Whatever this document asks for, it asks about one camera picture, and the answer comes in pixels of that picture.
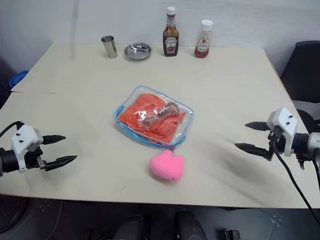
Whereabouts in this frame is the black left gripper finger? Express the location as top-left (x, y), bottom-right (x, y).
top-left (45, 155), bottom-right (79, 172)
top-left (42, 134), bottom-right (67, 146)

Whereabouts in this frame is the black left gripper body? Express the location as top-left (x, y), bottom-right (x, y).
top-left (24, 136), bottom-right (49, 172)

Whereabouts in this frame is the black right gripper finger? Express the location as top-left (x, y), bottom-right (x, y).
top-left (244, 121), bottom-right (271, 132)
top-left (234, 142), bottom-right (271, 159)

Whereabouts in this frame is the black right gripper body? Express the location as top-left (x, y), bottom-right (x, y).
top-left (265, 126), bottom-right (286, 162)

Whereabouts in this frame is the clear pouch with orange cloth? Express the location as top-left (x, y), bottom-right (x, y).
top-left (110, 85), bottom-right (196, 151)

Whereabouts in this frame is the orange cloth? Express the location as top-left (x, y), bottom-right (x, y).
top-left (117, 92), bottom-right (187, 146)

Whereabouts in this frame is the black office chair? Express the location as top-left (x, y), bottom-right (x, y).
top-left (279, 40), bottom-right (320, 132)

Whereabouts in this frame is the blue plastic bowl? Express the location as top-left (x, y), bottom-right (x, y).
top-left (8, 70), bottom-right (30, 92)

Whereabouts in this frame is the pink fluffy heart charm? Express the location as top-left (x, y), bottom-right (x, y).
top-left (149, 149), bottom-right (186, 185)

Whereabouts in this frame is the small black box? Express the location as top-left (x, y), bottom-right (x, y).
top-left (224, 228), bottom-right (242, 240)

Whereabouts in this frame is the brown fabric piece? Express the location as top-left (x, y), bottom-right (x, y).
top-left (136, 101), bottom-right (181, 131)

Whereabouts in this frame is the red ketchup plastic bottle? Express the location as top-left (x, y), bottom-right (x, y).
top-left (194, 19), bottom-right (214, 59)

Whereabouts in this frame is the stainless steel cup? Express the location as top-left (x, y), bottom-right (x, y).
top-left (100, 35), bottom-right (119, 59)

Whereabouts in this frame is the stainless steel bowl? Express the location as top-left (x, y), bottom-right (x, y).
top-left (123, 42), bottom-right (153, 62)

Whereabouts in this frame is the brown sauce glass bottle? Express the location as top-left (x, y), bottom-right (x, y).
top-left (162, 6), bottom-right (181, 58)

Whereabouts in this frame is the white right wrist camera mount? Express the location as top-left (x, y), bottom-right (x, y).
top-left (265, 107), bottom-right (299, 158)

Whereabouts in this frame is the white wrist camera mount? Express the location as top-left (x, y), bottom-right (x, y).
top-left (11, 124), bottom-right (44, 174)
top-left (265, 107), bottom-right (299, 158)

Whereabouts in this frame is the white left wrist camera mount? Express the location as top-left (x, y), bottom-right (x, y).
top-left (11, 124), bottom-right (44, 174)

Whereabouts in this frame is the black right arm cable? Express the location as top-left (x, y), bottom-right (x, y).
top-left (273, 128), bottom-right (320, 220)

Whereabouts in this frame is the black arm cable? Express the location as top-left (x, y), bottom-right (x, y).
top-left (273, 128), bottom-right (320, 220)
top-left (0, 120), bottom-right (23, 137)

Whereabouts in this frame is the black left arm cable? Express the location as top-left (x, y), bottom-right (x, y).
top-left (0, 120), bottom-right (23, 137)

